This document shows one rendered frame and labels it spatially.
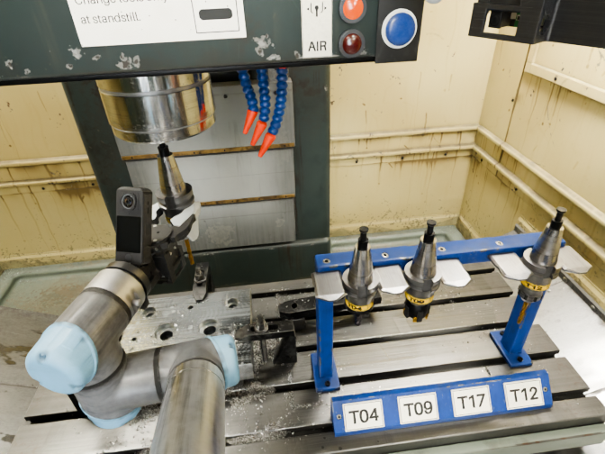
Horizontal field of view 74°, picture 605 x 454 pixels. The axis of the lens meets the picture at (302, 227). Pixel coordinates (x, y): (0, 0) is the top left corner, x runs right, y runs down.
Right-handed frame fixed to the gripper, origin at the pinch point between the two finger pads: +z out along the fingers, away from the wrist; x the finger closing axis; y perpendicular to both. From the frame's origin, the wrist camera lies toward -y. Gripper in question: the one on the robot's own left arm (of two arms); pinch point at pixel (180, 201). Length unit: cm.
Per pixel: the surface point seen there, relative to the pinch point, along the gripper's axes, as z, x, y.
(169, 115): -7.4, 6.4, -18.8
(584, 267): 5, 72, 11
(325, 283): -6.0, 27.4, 10.9
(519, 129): 84, 80, 17
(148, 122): -8.7, 3.7, -18.3
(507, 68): 98, 75, 1
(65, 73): -21.5, 4.6, -28.0
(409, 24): -12.0, 37.2, -30.2
